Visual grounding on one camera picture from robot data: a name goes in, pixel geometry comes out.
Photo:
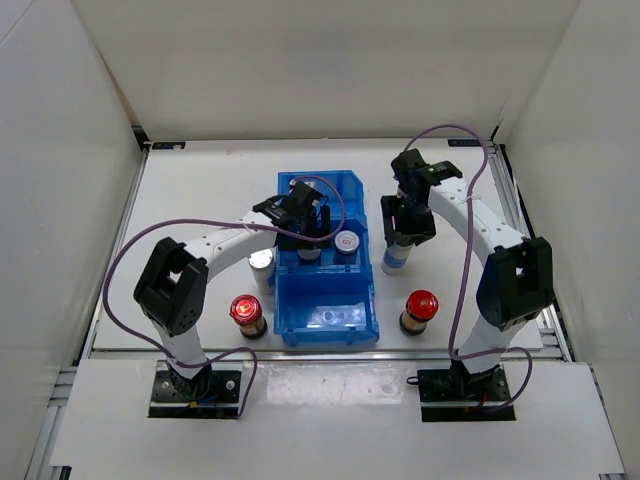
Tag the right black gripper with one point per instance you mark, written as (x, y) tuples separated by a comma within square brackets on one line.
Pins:
[(390, 208)]

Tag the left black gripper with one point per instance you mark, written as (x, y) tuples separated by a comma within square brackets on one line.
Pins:
[(323, 220)]

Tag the silver cap bottle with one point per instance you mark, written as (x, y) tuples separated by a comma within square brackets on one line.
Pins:
[(395, 258), (262, 265)]

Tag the spice jar red label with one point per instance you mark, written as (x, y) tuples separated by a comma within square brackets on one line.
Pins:
[(346, 246), (308, 256)]

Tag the red cap jar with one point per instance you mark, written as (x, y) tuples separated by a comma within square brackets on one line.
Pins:
[(420, 308), (246, 312)]

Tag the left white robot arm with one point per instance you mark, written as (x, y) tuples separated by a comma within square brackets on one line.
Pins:
[(172, 287)]

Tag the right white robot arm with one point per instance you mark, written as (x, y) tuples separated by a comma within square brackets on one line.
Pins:
[(517, 278)]

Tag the blue plastic bin rear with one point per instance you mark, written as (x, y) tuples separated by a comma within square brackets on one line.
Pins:
[(346, 183)]

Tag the blue plastic bin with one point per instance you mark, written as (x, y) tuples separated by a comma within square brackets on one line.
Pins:
[(334, 307), (346, 183), (288, 259)]

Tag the blue plastic bin middle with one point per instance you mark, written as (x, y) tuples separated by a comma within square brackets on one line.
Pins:
[(288, 259)]

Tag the blue plastic bin front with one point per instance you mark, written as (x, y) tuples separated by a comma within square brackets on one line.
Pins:
[(334, 307)]

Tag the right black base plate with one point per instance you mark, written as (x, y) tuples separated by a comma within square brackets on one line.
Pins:
[(441, 402)]

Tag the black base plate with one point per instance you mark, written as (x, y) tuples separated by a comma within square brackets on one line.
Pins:
[(441, 402), (211, 394)]

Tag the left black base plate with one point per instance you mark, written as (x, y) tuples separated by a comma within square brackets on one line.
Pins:
[(211, 394)]

